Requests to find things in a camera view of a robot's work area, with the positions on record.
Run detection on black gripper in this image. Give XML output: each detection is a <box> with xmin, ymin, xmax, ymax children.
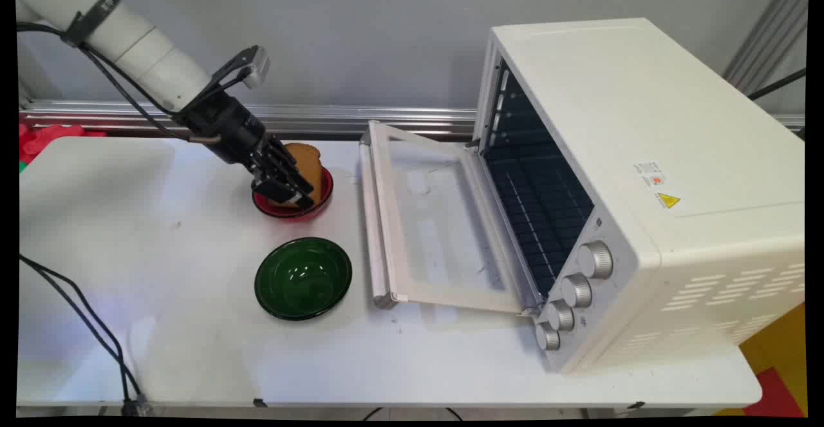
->
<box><xmin>174</xmin><ymin>92</ymin><xmax>315</xmax><ymax>209</ymax></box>

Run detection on brown toast slice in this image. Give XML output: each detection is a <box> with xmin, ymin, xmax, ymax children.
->
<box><xmin>268</xmin><ymin>142</ymin><xmax>323</xmax><ymax>209</ymax></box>

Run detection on red bowl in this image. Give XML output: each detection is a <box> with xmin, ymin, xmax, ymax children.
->
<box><xmin>252</xmin><ymin>166</ymin><xmax>334</xmax><ymax>222</ymax></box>

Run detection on green bowl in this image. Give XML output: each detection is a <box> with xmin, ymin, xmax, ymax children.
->
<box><xmin>254</xmin><ymin>237</ymin><xmax>353</xmax><ymax>321</ymax></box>

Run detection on white oven door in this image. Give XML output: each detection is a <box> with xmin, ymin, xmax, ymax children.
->
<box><xmin>359</xmin><ymin>120</ymin><xmax>540</xmax><ymax>315</ymax></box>

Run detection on red cloth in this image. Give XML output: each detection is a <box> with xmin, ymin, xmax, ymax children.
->
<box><xmin>19</xmin><ymin>123</ymin><xmax>107</xmax><ymax>165</ymax></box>

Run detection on silver oven knob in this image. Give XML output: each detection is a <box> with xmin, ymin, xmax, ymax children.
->
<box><xmin>576</xmin><ymin>241</ymin><xmax>614</xmax><ymax>280</ymax></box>
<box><xmin>535</xmin><ymin>322</ymin><xmax>561</xmax><ymax>352</ymax></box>
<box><xmin>546</xmin><ymin>299</ymin><xmax>576</xmax><ymax>332</ymax></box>
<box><xmin>560</xmin><ymin>273</ymin><xmax>593</xmax><ymax>309</ymax></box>

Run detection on white toaster oven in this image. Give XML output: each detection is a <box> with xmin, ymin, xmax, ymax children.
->
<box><xmin>473</xmin><ymin>17</ymin><xmax>806</xmax><ymax>374</ymax></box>

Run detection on aluminium frame rail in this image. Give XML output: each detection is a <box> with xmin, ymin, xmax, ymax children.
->
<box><xmin>19</xmin><ymin>99</ymin><xmax>805</xmax><ymax>139</ymax></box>

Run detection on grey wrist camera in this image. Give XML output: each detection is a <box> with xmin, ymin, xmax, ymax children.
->
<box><xmin>209</xmin><ymin>45</ymin><xmax>271</xmax><ymax>93</ymax></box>

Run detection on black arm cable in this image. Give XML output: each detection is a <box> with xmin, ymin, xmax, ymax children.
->
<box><xmin>17</xmin><ymin>23</ymin><xmax>223</xmax><ymax>144</ymax></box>

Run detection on black table cable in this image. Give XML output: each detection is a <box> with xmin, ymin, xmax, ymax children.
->
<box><xmin>19</xmin><ymin>254</ymin><xmax>155</xmax><ymax>417</ymax></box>

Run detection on black cable strap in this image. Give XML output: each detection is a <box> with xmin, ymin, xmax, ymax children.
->
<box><xmin>61</xmin><ymin>0</ymin><xmax>122</xmax><ymax>48</ymax></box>

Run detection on black background cable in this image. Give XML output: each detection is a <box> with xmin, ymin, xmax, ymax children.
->
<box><xmin>747</xmin><ymin>68</ymin><xmax>807</xmax><ymax>102</ymax></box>

